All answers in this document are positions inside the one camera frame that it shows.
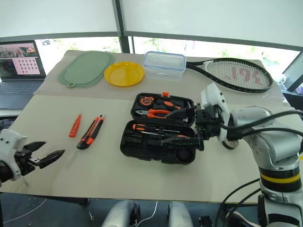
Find thin black hanging cable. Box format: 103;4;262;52
214;178;261;227

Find orange black utility knife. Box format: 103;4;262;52
76;113;106;150

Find dark framed glass panel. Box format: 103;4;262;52
283;51;303;93

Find stubby orange black screwdriver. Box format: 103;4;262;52
156;98;182;111

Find clear container with blue lid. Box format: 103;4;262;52
142;51;187;82

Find dark window frame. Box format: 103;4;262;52
0;0;303;54

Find open grey laptop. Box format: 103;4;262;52
0;40;47;110

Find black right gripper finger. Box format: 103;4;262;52
165;106;197;120
160;136;205;151

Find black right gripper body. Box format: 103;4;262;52
194;103;223;152

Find dark shoe with white sole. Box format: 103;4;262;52
226;211;261;227

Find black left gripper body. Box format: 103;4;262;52
14;148;38;175

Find white floor cable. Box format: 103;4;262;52
136;201;159;227

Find orange voltage tester pen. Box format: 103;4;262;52
68;111;83;138

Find small black floor object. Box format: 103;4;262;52
198;215;214;227

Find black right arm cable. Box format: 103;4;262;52
220;110;303;133
226;127;303;140

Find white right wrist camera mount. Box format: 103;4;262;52
200;82;232;142

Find long orange black screwdriver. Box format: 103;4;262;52
132;123;180;133

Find orange handled pliers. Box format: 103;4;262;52
135;108;171;119

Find black plastic tool case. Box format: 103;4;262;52
120;92;198;166

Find black tennis racket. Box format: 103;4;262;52
185;58;274;93

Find green silicone mat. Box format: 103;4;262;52
58;51;116;88

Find orange black tape measure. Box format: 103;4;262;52
139;96;156;107

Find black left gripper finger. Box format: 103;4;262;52
28;149;65;169
23;141;46;154

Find yellow plastic plate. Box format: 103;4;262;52
104;61;145;87

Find silver rounded shape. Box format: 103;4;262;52
101;200;140;227
167;201;194;227

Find beige table cover sheet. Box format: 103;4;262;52
0;94;303;204
34;49;292;109

